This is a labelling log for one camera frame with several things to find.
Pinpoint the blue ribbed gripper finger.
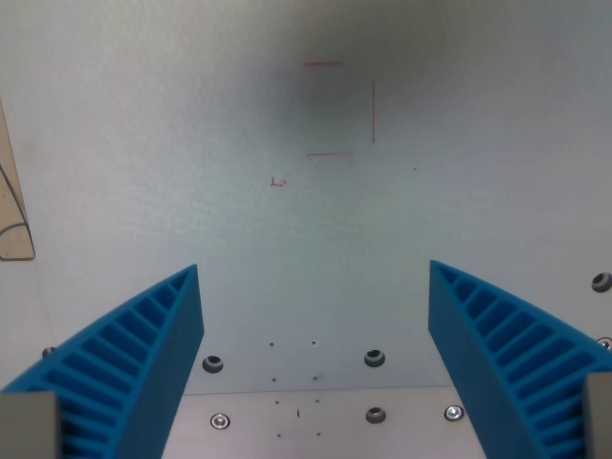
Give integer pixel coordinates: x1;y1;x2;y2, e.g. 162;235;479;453
427;259;612;459
0;263;206;459

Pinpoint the light wooden board with lines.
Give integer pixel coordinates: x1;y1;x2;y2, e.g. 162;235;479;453
0;94;37;262

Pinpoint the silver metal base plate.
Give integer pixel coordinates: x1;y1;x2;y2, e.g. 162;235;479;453
161;383;489;459

